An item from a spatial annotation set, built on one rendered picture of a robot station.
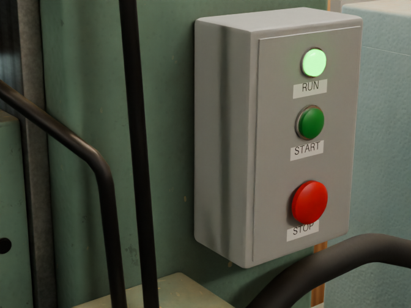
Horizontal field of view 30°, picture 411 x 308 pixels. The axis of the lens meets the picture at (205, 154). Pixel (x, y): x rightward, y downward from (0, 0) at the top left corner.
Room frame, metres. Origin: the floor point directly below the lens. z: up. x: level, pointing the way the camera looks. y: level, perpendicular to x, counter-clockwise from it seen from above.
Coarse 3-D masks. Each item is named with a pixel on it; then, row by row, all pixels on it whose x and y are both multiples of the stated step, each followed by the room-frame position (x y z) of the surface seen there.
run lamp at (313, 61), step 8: (312, 48) 0.48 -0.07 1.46; (304, 56) 0.48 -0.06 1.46; (312, 56) 0.48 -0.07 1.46; (320, 56) 0.48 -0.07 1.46; (304, 64) 0.48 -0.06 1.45; (312, 64) 0.48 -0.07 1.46; (320, 64) 0.48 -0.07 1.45; (304, 72) 0.48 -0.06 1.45; (312, 72) 0.48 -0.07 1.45; (320, 72) 0.48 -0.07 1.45
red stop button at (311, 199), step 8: (304, 184) 0.48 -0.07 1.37; (312, 184) 0.48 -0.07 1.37; (320, 184) 0.48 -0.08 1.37; (296, 192) 0.47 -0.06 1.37; (304, 192) 0.47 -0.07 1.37; (312, 192) 0.47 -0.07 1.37; (320, 192) 0.48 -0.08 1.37; (296, 200) 0.47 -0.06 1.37; (304, 200) 0.47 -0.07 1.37; (312, 200) 0.47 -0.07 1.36; (320, 200) 0.48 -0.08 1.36; (296, 208) 0.47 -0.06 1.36; (304, 208) 0.47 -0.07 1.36; (312, 208) 0.47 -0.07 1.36; (320, 208) 0.48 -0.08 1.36; (296, 216) 0.47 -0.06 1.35; (304, 216) 0.47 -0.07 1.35; (312, 216) 0.47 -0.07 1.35
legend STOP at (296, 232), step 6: (318, 222) 0.49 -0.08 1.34; (294, 228) 0.48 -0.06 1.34; (300, 228) 0.48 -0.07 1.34; (306, 228) 0.49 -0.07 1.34; (312, 228) 0.49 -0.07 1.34; (318, 228) 0.49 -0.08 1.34; (288, 234) 0.48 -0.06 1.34; (294, 234) 0.48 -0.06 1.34; (300, 234) 0.48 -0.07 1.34; (306, 234) 0.49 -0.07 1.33; (288, 240) 0.48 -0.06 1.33
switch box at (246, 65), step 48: (240, 48) 0.46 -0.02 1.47; (288, 48) 0.47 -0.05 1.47; (336, 48) 0.50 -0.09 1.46; (240, 96) 0.46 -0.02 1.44; (288, 96) 0.47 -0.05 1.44; (336, 96) 0.50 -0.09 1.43; (240, 144) 0.46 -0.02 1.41; (288, 144) 0.47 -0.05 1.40; (336, 144) 0.50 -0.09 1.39; (240, 192) 0.46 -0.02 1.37; (288, 192) 0.47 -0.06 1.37; (336, 192) 0.50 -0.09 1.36; (240, 240) 0.46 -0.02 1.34
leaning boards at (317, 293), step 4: (328, 0) 2.34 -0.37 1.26; (328, 4) 2.34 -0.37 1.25; (328, 8) 2.34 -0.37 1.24; (316, 244) 2.09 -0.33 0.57; (320, 244) 2.10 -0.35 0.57; (324, 244) 2.11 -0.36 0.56; (316, 248) 2.09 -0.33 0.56; (320, 248) 2.10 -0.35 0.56; (324, 248) 2.11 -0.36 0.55; (324, 284) 2.11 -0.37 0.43; (316, 288) 2.09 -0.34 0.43; (320, 288) 2.10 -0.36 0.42; (324, 288) 2.11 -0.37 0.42; (312, 292) 2.07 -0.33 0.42; (316, 292) 2.09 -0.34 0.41; (320, 292) 2.10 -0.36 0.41; (312, 296) 2.07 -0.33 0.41; (316, 296) 2.08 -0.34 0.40; (320, 296) 2.10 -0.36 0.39; (312, 300) 2.07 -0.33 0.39; (316, 300) 2.08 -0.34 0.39; (320, 300) 2.10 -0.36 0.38; (312, 304) 2.07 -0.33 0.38; (316, 304) 2.08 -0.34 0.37
